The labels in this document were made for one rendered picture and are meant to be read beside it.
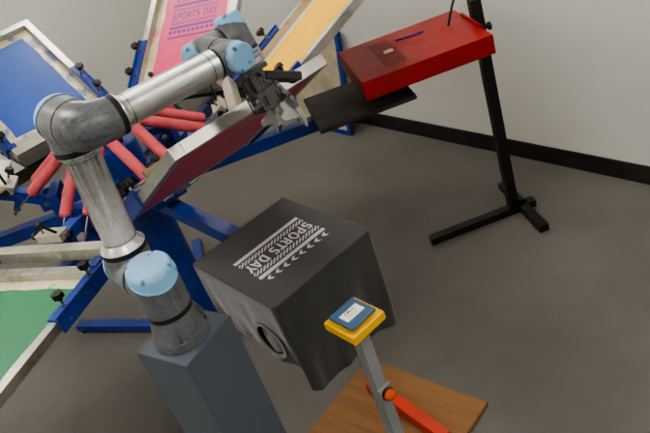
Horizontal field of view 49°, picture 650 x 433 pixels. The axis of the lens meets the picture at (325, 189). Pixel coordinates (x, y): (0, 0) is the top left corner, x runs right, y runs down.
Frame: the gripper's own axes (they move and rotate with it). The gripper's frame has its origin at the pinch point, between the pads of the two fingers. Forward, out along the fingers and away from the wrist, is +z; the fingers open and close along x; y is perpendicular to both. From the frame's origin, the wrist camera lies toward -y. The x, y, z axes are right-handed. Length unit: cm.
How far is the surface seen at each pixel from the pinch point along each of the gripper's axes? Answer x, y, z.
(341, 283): -30, -4, 58
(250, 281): -45, 18, 43
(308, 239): -43, -8, 43
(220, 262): -64, 17, 37
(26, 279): -130, 65, 15
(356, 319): 2, 13, 55
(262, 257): -51, 7, 41
